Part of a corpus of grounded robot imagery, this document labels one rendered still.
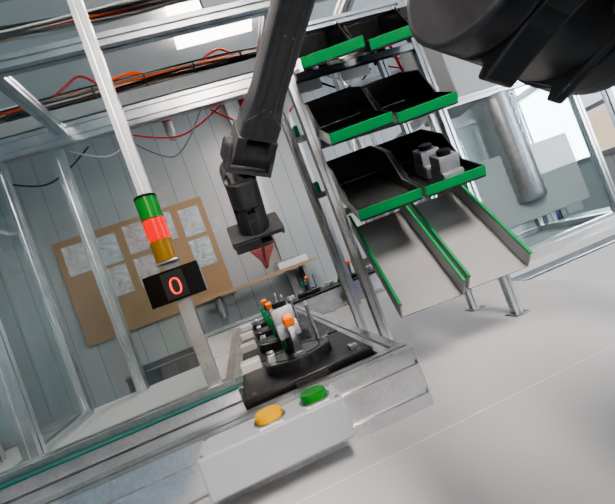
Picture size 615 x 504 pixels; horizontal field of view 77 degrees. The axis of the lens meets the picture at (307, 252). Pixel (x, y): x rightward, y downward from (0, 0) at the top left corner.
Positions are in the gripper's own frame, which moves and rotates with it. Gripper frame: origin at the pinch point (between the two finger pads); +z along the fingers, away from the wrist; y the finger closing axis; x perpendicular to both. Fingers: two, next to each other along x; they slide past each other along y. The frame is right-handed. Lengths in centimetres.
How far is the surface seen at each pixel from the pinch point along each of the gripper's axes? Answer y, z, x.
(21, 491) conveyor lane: 60, 25, 10
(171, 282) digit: 20.0, 2.6, -8.6
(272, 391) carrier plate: 7.1, 8.4, 23.0
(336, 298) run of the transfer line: -36, 94, -74
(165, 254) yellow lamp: 19.3, -2.1, -12.6
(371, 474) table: -1.8, 7.0, 41.9
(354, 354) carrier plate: -8.4, 8.3, 22.6
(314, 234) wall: -83, 195, -275
